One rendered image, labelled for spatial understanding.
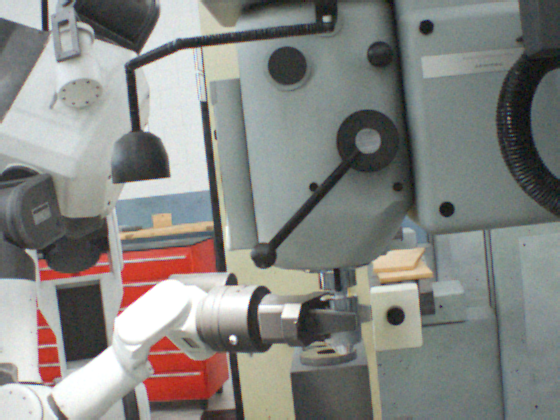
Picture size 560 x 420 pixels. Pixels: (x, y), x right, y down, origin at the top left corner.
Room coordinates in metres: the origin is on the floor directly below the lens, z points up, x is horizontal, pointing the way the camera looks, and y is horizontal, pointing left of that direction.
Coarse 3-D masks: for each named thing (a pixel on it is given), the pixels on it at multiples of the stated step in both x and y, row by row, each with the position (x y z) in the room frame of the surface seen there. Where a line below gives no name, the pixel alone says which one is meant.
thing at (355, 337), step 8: (352, 304) 1.19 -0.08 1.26; (360, 320) 1.21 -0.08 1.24; (360, 328) 1.20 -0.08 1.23; (328, 336) 1.20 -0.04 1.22; (336, 336) 1.19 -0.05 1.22; (344, 336) 1.19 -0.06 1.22; (352, 336) 1.19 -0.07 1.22; (360, 336) 1.20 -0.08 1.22; (328, 344) 1.20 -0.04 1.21; (336, 344) 1.19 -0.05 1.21; (344, 344) 1.19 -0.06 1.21; (352, 344) 1.19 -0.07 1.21
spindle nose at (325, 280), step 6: (354, 270) 1.20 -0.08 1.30; (318, 276) 1.21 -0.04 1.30; (324, 276) 1.20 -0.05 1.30; (330, 276) 1.19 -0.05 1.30; (342, 276) 1.19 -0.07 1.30; (348, 276) 1.19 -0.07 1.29; (354, 276) 1.20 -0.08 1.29; (318, 282) 1.21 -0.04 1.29; (324, 282) 1.20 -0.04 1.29; (330, 282) 1.19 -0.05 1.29; (342, 282) 1.19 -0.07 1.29; (348, 282) 1.19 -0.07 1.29; (354, 282) 1.20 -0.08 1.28; (324, 288) 1.20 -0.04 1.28; (330, 288) 1.19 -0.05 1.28; (342, 288) 1.19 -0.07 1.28
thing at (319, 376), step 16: (304, 352) 1.53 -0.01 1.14; (320, 352) 1.53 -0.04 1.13; (352, 352) 1.49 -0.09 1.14; (304, 368) 1.47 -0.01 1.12; (320, 368) 1.46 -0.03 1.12; (336, 368) 1.46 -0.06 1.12; (352, 368) 1.46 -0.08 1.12; (368, 368) 1.46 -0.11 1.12; (304, 384) 1.46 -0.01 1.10; (320, 384) 1.46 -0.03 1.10; (336, 384) 1.46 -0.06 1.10; (352, 384) 1.46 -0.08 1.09; (368, 384) 1.46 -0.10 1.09; (304, 400) 1.46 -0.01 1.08; (320, 400) 1.46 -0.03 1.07; (336, 400) 1.46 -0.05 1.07; (352, 400) 1.46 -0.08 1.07; (368, 400) 1.46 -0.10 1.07; (304, 416) 1.46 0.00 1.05; (320, 416) 1.46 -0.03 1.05; (336, 416) 1.46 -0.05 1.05; (352, 416) 1.46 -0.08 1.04; (368, 416) 1.46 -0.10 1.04
